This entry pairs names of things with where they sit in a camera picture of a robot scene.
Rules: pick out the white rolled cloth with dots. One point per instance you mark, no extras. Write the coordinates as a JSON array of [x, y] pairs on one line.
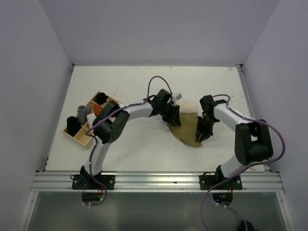
[[90, 119]]

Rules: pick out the grey striped rolled cloth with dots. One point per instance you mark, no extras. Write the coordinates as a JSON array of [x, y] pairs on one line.
[[82, 112]]

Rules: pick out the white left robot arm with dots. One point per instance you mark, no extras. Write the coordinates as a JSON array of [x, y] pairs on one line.
[[110, 123]]

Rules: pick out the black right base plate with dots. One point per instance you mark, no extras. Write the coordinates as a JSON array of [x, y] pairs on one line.
[[208, 180]]

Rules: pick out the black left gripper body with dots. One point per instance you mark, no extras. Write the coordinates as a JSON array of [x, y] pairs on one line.
[[167, 109]]

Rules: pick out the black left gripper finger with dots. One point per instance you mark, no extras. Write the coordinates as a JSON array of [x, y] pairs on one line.
[[176, 116], [168, 119]]

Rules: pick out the black rolled cloth near compartment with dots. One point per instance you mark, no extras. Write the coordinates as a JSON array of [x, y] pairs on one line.
[[73, 125]]

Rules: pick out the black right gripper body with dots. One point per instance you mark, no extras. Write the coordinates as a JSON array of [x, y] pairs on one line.
[[205, 124]]

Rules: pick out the aluminium front rail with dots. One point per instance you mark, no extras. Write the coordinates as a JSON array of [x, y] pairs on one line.
[[65, 181]]

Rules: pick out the black object bottom corner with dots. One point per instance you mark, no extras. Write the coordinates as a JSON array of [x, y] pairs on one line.
[[246, 226]]

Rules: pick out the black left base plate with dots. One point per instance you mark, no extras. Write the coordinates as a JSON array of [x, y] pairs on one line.
[[79, 183]]

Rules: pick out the olive and cream underwear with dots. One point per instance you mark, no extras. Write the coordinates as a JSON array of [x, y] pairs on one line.
[[186, 133]]

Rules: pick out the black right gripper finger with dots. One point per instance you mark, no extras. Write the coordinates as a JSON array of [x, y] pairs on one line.
[[198, 137], [206, 136]]

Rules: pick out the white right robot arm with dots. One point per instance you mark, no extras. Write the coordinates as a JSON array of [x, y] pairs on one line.
[[252, 139]]

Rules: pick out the orange rolled cloth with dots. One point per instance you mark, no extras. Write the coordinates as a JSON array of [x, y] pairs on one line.
[[97, 109]]

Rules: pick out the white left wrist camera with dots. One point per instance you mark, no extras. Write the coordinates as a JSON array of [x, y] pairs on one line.
[[176, 97]]

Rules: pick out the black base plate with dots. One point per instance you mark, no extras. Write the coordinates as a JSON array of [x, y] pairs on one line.
[[79, 183], [208, 180]]

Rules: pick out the wooden divided organizer box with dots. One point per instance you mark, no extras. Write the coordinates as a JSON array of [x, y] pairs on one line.
[[81, 138]]

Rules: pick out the black rolled cloth far compartment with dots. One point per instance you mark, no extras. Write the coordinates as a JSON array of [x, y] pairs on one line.
[[101, 98]]

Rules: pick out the black rolled cloth compartment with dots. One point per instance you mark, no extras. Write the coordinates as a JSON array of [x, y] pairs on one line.
[[101, 98], [73, 125]]

